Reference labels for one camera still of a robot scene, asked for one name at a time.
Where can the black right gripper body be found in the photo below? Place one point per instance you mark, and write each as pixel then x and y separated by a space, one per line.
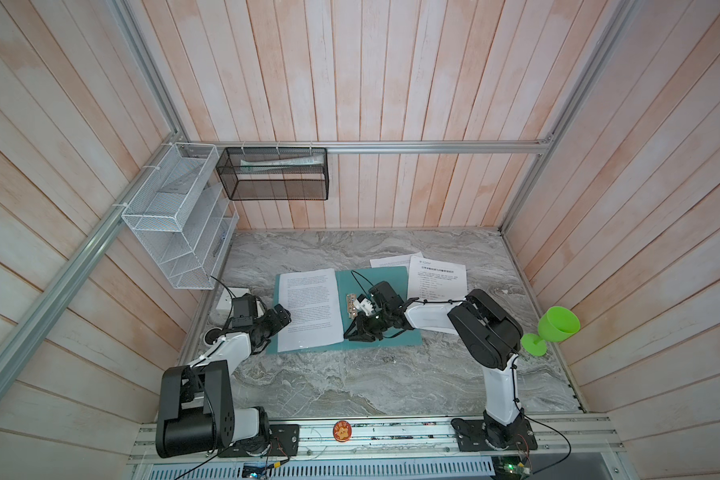
pixel 380 317

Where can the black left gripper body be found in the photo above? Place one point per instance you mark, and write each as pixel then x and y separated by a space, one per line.
pixel 255 321

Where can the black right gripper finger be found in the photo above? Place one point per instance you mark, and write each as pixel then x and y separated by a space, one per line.
pixel 356 331
pixel 370 330

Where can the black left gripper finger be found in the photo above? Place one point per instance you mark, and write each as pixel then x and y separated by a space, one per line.
pixel 277 317
pixel 265 334

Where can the teal file folder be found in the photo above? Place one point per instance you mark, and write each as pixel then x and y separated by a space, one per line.
pixel 353 289

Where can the paper with English text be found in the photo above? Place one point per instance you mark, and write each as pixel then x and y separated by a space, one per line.
pixel 312 299

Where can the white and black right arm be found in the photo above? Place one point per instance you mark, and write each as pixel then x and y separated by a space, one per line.
pixel 491 336

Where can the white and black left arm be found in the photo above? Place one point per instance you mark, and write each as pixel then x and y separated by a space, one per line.
pixel 196 411

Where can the white power socket box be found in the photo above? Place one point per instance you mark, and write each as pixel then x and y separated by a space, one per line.
pixel 221 310

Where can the pink tape roll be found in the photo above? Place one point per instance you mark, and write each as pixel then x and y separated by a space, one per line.
pixel 211 336

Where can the paper with XDOF heading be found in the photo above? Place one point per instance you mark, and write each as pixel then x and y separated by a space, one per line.
pixel 438 287

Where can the red round sticker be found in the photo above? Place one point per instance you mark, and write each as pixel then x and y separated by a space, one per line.
pixel 342 431

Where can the green plastic goblet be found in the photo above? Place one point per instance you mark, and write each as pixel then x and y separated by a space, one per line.
pixel 557 324

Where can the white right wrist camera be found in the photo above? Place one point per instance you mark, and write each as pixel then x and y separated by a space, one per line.
pixel 365 307

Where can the white wire mesh shelf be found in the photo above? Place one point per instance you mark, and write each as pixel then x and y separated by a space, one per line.
pixel 183 220

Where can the black wire mesh basket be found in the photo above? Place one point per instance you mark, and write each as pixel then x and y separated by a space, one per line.
pixel 274 173

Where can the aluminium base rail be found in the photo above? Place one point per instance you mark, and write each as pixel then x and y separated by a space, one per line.
pixel 556 446

